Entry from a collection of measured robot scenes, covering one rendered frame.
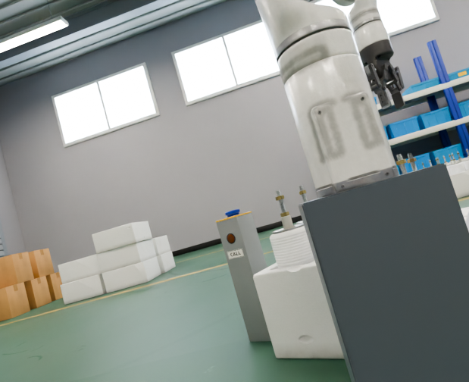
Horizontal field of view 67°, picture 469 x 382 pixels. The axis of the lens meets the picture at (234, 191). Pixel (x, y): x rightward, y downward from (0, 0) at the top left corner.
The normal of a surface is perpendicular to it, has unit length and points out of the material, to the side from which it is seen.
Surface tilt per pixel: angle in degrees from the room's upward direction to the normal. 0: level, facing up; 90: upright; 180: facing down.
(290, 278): 90
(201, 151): 90
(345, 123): 90
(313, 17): 95
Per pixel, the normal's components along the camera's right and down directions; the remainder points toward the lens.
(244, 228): 0.76, -0.27
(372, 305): -0.15, -0.04
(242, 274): -0.59, 0.10
